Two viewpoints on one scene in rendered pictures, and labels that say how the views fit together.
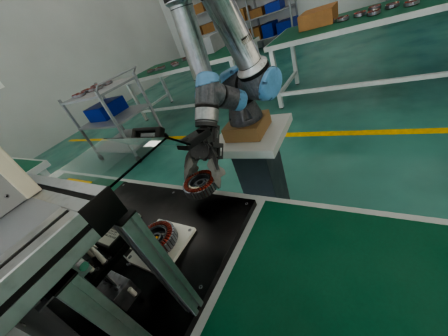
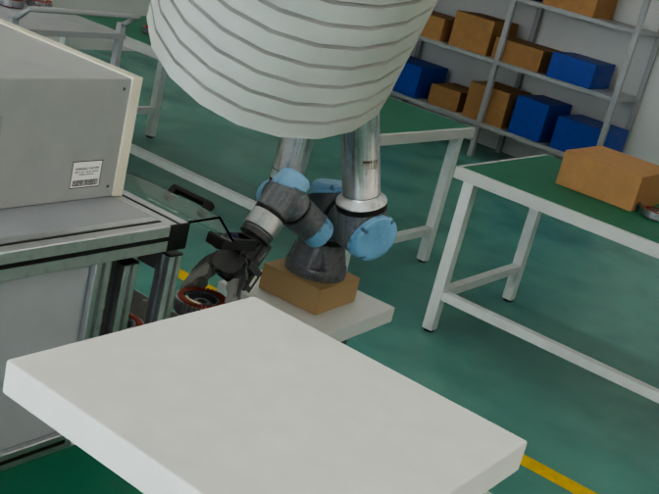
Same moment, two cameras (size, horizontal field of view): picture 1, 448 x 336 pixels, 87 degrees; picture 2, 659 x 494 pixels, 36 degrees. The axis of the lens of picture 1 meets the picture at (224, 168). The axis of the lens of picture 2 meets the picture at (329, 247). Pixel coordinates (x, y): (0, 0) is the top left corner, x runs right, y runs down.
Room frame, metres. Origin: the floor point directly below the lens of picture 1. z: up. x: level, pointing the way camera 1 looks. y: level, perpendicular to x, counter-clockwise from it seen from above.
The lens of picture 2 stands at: (-1.34, 0.14, 1.66)
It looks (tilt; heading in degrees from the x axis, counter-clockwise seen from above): 18 degrees down; 352
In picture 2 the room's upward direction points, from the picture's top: 14 degrees clockwise
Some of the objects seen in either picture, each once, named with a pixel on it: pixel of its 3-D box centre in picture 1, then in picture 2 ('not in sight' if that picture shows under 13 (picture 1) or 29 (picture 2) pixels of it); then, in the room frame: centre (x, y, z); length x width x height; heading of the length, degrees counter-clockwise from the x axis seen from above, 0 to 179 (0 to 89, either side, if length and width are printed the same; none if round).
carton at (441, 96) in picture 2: not in sight; (455, 97); (7.01, -1.76, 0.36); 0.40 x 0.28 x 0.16; 141
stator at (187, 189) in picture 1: (201, 184); (201, 304); (0.61, 0.09, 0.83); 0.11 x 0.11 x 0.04
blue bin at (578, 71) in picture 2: (275, 5); (581, 70); (6.36, -2.51, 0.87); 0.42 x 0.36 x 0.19; 141
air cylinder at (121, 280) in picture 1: (118, 289); not in sight; (0.37, 0.34, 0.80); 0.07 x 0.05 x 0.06; 50
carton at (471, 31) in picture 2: (241, 15); (483, 33); (6.95, -1.84, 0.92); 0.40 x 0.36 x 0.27; 137
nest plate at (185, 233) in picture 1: (161, 245); not in sight; (0.48, 0.24, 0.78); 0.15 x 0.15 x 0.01; 50
